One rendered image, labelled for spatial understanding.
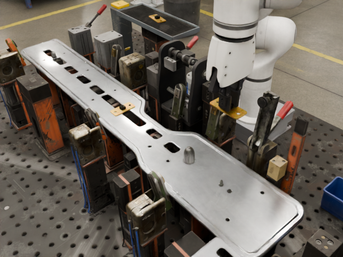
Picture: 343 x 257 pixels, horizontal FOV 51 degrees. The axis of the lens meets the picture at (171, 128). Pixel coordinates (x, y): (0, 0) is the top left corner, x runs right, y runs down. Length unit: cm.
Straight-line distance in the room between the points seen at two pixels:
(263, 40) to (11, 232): 109
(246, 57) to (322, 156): 92
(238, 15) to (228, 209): 48
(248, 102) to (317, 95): 185
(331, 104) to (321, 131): 154
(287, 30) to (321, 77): 227
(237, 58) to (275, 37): 65
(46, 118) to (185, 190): 73
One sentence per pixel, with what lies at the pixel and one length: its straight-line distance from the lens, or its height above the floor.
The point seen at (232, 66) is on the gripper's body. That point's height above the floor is 137.
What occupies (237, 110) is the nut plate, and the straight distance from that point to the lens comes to 81.
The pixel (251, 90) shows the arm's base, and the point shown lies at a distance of 148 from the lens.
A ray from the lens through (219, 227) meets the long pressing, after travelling 89.
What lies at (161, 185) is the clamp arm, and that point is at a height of 109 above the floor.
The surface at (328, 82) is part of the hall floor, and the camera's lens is 355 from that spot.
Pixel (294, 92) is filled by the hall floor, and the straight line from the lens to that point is 331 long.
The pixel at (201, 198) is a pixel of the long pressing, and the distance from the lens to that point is 95.
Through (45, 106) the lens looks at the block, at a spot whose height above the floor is 93.
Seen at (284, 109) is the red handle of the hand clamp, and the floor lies 114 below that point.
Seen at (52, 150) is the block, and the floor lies 73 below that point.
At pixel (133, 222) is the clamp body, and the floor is 101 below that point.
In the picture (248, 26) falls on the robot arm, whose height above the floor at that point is 145.
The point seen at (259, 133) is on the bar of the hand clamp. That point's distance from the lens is 100.
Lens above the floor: 172
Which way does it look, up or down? 38 degrees down
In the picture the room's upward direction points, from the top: 2 degrees counter-clockwise
